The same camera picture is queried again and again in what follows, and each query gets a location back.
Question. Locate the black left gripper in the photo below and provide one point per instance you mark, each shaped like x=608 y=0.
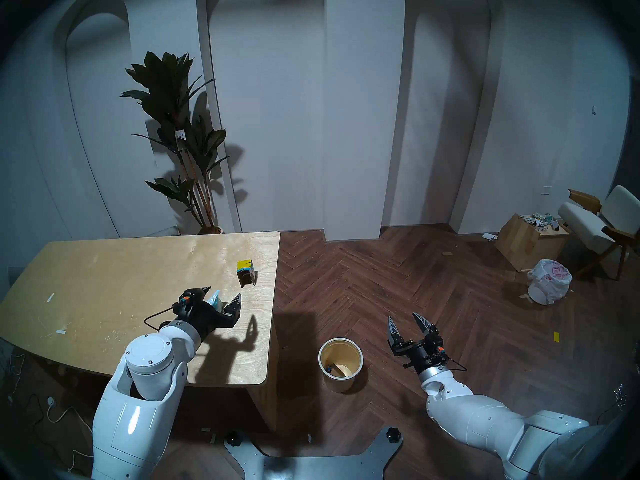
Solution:
x=202 y=316

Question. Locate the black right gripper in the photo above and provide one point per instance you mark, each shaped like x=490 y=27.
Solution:
x=422 y=354

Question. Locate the teal white tissue pack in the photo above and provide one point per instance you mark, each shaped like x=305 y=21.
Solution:
x=215 y=302

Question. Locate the small yellow blue carton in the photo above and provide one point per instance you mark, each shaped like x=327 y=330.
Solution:
x=246 y=271

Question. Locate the white and teal product box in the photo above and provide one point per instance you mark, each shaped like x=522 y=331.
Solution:
x=339 y=370

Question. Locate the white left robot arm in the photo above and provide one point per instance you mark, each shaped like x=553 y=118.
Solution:
x=150 y=369

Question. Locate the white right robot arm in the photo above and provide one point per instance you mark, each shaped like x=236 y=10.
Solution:
x=480 y=419

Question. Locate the cream round trash bin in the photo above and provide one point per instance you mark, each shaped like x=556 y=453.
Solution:
x=340 y=384

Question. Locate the pale cardboard strip scrap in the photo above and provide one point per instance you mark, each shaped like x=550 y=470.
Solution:
x=525 y=297

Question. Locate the light plywood table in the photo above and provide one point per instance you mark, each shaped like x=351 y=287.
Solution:
x=100 y=274

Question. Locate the wooden cube side table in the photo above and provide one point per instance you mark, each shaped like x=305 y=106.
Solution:
x=525 y=244

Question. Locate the white plastic bag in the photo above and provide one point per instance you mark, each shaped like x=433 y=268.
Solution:
x=549 y=281

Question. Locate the clutter pile of small items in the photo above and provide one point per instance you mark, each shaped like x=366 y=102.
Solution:
x=537 y=220

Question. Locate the white cushioned wooden armchair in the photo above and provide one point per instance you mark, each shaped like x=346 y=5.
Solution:
x=585 y=224

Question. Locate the tall dark green plant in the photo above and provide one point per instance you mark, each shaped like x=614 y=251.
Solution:
x=172 y=99

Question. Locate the black base plate knob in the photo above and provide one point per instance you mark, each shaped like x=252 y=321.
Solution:
x=394 y=435
x=233 y=438

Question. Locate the grey metal robot base plate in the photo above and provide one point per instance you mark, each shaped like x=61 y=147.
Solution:
x=310 y=466

